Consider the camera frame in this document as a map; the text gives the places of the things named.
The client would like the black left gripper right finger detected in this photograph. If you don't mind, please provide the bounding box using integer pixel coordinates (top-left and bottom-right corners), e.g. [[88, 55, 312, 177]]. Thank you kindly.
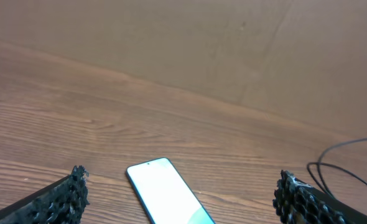
[[272, 170, 367, 224]]

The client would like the black charger cable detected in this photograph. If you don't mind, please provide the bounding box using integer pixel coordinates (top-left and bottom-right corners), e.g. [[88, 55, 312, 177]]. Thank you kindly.
[[306, 137, 367, 200]]

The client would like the blue smartphone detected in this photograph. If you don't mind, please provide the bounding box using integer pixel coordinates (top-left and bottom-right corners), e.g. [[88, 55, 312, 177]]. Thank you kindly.
[[126, 157, 215, 224]]

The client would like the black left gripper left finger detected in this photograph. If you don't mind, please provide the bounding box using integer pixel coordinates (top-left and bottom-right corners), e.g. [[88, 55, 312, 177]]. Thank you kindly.
[[0, 166, 90, 224]]

